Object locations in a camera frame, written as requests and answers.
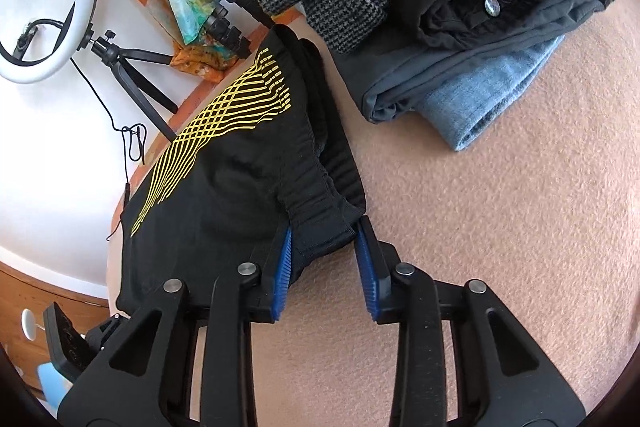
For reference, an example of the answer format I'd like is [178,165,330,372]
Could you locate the light blue object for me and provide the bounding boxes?
[37,361,69,405]

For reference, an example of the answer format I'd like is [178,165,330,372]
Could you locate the wooden cabinet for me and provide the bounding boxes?
[0,263,111,390]

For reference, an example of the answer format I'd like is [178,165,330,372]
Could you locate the white ring light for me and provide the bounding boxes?
[0,0,98,84]

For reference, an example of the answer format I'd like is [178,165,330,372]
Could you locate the blue folded jeans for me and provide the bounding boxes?
[415,34,568,152]

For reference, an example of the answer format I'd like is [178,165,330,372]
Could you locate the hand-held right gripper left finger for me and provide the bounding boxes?
[56,227,294,427]

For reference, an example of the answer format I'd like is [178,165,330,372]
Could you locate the black pants with yellow print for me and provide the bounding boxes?
[106,24,368,320]

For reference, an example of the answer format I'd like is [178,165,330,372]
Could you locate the small black tripod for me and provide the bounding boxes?
[70,29,180,142]

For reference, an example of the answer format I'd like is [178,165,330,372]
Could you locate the black jeans with metal button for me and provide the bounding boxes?
[395,0,628,52]

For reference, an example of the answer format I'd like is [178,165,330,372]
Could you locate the white round knob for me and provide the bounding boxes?
[20,309,42,343]

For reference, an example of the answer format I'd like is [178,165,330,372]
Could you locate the dark grey folded pants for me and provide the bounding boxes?
[334,0,628,125]

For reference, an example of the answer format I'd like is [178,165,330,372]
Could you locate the thin black cable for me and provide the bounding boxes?
[70,57,148,210]

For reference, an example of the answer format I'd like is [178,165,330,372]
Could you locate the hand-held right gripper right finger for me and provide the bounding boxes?
[353,216,587,427]

